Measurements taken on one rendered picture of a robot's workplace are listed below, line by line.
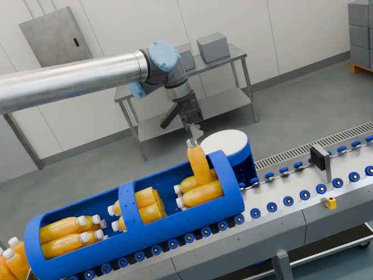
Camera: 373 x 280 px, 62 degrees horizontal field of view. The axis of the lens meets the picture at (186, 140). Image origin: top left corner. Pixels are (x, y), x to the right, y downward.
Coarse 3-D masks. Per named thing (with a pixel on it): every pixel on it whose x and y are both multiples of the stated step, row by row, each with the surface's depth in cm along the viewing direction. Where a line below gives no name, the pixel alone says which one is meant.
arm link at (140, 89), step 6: (132, 84) 100; (138, 84) 98; (144, 84) 98; (150, 84) 97; (156, 84) 98; (162, 84) 106; (132, 90) 102; (138, 90) 99; (144, 90) 100; (150, 90) 101; (138, 96) 102; (144, 96) 102
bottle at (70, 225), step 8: (48, 224) 132; (56, 224) 130; (64, 224) 129; (72, 224) 129; (40, 232) 129; (48, 232) 129; (56, 232) 129; (64, 232) 129; (72, 232) 130; (40, 240) 129; (48, 240) 129
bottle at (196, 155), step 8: (192, 152) 124; (200, 152) 124; (192, 160) 125; (200, 160) 125; (192, 168) 129; (200, 168) 126; (208, 168) 129; (200, 176) 128; (208, 176) 129; (200, 184) 131
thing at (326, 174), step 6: (312, 150) 138; (318, 150) 136; (324, 150) 135; (312, 156) 140; (318, 156) 134; (324, 156) 132; (312, 162) 142; (318, 162) 136; (324, 162) 134; (318, 168) 143; (324, 168) 136; (330, 168) 135; (318, 174) 145; (324, 174) 138; (330, 174) 137; (324, 180) 141; (330, 180) 138
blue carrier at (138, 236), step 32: (224, 160) 125; (128, 192) 126; (160, 192) 148; (224, 192) 121; (32, 224) 127; (128, 224) 121; (160, 224) 121; (192, 224) 124; (32, 256) 120; (64, 256) 121; (96, 256) 123
